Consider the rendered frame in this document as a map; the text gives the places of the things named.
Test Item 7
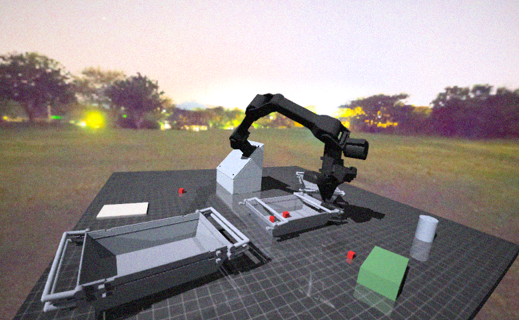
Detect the grey cylinder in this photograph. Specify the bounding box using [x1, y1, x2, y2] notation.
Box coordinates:
[414, 215, 438, 243]

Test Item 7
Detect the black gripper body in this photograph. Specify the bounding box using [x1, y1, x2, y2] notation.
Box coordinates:
[303, 154, 344, 185]

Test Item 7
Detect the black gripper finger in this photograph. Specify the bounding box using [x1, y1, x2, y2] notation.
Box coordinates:
[317, 182, 332, 201]
[326, 180, 344, 200]

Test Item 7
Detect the green block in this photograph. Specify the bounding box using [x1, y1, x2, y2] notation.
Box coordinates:
[356, 246, 409, 301]

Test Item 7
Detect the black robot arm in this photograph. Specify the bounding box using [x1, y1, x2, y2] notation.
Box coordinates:
[229, 93, 369, 183]

